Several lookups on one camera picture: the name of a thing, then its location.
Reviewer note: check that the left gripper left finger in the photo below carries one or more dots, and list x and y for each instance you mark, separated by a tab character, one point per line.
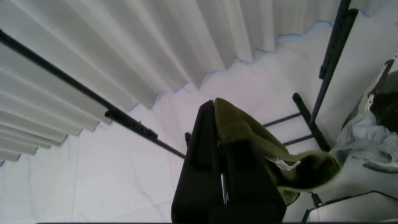
199	174

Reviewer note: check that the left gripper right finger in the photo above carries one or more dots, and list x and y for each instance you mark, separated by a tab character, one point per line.
252	186

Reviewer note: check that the green long-sleeved shirt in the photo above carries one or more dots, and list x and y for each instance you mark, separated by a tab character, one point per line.
239	124

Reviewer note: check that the black clothes rack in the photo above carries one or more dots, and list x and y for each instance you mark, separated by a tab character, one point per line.
133	125

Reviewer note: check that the pale grey shorts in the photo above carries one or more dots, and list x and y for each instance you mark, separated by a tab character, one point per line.
363	140

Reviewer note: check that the white curtain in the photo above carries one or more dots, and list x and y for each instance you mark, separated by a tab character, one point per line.
124	46

